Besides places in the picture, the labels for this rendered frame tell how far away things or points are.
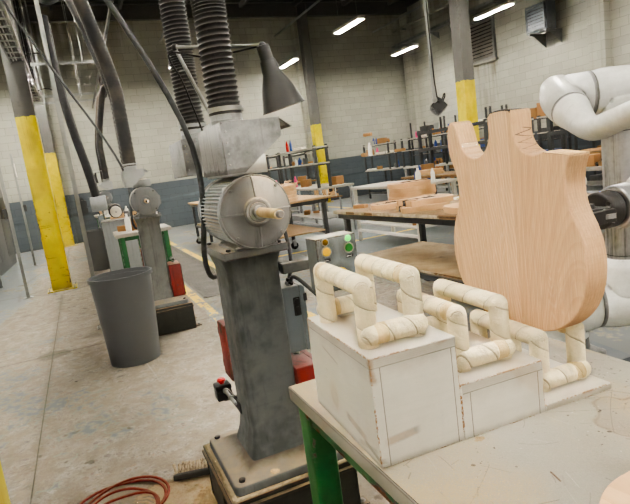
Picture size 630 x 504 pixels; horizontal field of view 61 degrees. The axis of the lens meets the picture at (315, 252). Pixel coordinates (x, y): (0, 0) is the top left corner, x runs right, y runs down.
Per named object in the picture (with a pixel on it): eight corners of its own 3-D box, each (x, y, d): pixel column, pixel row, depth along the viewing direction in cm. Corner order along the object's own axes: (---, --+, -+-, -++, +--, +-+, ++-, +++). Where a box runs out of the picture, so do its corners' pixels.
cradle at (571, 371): (532, 388, 95) (530, 371, 95) (580, 371, 99) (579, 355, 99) (546, 394, 92) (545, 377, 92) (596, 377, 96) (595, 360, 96)
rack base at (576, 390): (449, 363, 115) (449, 358, 115) (507, 346, 120) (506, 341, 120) (547, 412, 89) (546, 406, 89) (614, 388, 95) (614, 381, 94)
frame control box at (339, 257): (287, 301, 214) (278, 237, 209) (335, 289, 222) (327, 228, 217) (312, 314, 191) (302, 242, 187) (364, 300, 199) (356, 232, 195)
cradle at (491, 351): (451, 368, 89) (449, 349, 88) (506, 351, 93) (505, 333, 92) (463, 374, 86) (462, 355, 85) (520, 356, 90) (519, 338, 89)
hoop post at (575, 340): (563, 376, 99) (560, 327, 98) (576, 371, 100) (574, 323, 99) (577, 382, 96) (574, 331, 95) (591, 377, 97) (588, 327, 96)
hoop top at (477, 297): (430, 294, 107) (428, 279, 106) (444, 291, 108) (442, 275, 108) (497, 317, 88) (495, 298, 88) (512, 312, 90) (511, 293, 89)
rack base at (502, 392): (383, 383, 110) (377, 340, 108) (450, 362, 115) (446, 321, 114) (466, 441, 84) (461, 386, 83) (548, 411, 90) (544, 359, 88)
